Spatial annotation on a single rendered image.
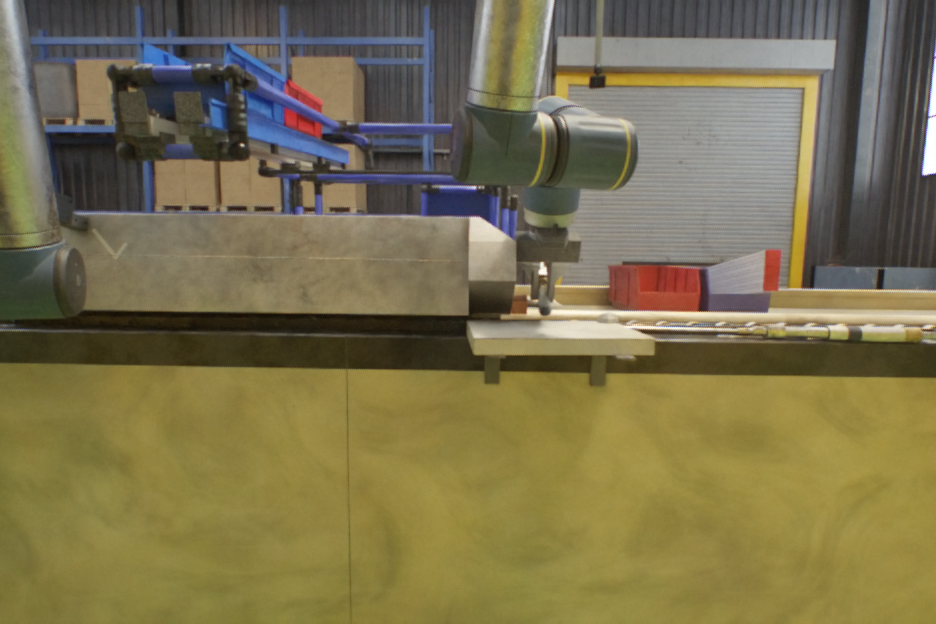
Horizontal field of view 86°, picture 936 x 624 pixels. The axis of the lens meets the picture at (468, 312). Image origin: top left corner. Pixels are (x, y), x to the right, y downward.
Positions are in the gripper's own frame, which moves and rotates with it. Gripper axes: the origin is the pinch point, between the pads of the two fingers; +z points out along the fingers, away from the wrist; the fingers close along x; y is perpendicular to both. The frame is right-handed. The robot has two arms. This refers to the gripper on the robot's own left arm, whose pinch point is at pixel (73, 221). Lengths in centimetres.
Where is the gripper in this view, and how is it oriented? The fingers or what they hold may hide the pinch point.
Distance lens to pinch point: 127.8
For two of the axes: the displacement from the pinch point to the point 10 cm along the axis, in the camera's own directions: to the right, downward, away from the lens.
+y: 0.2, -10.0, 0.6
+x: -10.0, -0.1, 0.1
